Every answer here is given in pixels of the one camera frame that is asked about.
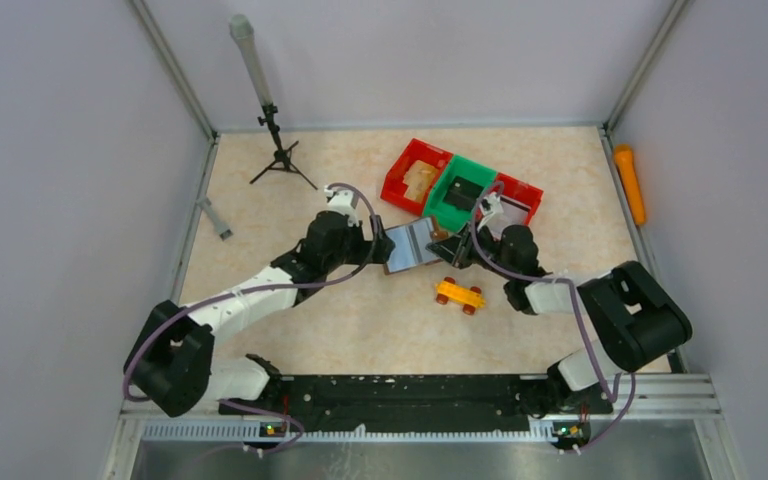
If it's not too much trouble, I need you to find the orange flashlight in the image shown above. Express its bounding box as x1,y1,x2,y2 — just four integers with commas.
613,144,647,226

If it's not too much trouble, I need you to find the red bin with silver cards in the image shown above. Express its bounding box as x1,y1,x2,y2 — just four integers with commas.
493,173,544,226

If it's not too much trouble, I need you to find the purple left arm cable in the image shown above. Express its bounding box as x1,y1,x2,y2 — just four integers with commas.
122,182,382,457

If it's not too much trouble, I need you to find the red bin with gold cards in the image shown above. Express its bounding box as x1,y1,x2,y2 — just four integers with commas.
379,138,454,216

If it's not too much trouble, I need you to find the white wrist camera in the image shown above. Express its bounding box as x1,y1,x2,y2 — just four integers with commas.
476,192,507,235
324,187,360,227

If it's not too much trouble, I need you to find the brown leather card holder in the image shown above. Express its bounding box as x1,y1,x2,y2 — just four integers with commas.
383,216,449,275

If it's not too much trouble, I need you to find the yellow toy brick car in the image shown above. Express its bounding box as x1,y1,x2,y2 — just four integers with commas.
435,277,486,315

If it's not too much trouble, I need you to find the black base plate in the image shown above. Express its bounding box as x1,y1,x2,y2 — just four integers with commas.
218,374,614,435

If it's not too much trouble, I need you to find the black VIP card lower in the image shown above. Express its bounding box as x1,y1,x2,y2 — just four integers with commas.
443,176,483,211

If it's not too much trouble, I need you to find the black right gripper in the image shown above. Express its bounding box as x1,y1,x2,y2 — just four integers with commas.
428,219,516,281

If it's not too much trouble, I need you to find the gold cards stack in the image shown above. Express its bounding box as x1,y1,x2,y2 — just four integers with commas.
402,161,439,202

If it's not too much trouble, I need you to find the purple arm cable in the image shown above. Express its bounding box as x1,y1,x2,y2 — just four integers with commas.
468,182,637,454
122,182,382,457

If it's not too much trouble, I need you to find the green plastic bin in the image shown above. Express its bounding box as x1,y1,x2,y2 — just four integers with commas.
422,155,498,232

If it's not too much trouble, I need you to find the aluminium front rail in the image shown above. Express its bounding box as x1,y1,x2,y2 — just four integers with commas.
122,374,721,446

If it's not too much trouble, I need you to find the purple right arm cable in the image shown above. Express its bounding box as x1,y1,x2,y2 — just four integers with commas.
468,182,637,454

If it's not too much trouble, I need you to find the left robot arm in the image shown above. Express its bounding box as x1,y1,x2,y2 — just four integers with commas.
122,210,394,417

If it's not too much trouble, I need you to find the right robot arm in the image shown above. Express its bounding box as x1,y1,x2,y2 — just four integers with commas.
426,225,693,412

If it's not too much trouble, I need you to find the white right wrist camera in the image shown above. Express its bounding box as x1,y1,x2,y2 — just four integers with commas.
476,192,507,235

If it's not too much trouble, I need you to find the grey light on tripod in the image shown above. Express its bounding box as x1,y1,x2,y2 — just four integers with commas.
229,14,317,190

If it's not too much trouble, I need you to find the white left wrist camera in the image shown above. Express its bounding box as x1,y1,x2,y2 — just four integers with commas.
324,187,360,227

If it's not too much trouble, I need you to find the grey metal bracket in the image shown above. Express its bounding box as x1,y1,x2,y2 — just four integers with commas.
196,196,233,241

